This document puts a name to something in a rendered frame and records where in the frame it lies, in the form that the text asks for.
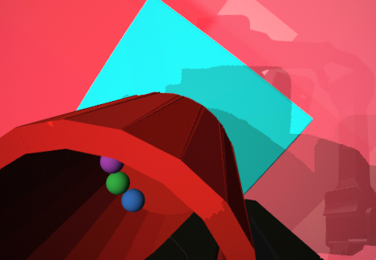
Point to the purple marble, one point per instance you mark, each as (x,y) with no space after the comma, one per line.
(110,165)

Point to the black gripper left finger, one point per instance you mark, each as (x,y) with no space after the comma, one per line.
(191,241)

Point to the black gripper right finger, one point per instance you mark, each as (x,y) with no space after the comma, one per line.
(272,240)

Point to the green ball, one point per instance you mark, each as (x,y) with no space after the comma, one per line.
(118,183)

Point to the blue marble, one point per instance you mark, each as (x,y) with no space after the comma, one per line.
(133,200)

